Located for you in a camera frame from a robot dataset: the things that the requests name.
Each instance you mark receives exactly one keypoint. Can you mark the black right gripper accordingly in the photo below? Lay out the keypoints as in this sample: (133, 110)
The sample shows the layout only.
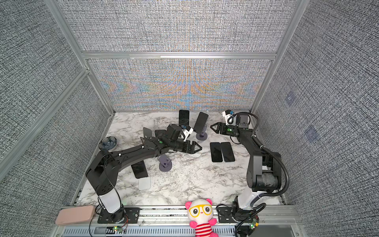
(220, 125)

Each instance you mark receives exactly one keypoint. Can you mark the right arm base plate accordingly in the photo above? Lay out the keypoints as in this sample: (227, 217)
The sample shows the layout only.
(228, 214)

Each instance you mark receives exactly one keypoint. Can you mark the pink white plush toy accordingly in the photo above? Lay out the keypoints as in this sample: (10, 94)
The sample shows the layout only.
(200, 215)

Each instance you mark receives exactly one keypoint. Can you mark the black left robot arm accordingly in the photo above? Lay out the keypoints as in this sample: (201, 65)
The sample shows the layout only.
(102, 173)

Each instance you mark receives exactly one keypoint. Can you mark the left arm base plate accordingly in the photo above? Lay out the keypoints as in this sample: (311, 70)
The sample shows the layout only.
(126, 214)

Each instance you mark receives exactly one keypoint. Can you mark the pink eraser block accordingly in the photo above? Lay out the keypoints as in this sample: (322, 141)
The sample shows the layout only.
(75, 215)

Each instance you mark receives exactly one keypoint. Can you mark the grey flower shaped bowl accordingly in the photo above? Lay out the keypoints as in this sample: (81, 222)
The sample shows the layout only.
(108, 143)

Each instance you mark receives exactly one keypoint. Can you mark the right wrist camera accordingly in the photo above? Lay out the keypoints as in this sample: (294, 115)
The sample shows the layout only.
(228, 116)

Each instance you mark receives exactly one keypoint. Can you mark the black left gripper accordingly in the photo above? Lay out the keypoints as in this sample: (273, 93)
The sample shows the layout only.
(192, 150)

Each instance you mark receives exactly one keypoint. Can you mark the white flat phone stand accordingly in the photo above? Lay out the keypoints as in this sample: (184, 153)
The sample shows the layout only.
(144, 183)

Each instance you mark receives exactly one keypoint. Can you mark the phone with pink edge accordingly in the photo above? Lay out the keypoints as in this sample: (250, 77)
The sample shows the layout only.
(140, 170)

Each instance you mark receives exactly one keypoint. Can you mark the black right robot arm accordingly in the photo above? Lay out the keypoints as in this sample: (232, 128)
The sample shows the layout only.
(263, 175)

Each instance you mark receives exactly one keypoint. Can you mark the grey round back stand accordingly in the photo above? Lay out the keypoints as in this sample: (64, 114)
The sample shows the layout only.
(201, 136)

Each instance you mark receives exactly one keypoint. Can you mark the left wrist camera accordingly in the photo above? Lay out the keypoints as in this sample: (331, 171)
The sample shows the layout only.
(187, 131)

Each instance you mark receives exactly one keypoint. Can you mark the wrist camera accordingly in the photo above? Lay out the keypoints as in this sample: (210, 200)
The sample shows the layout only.
(228, 116)
(187, 131)

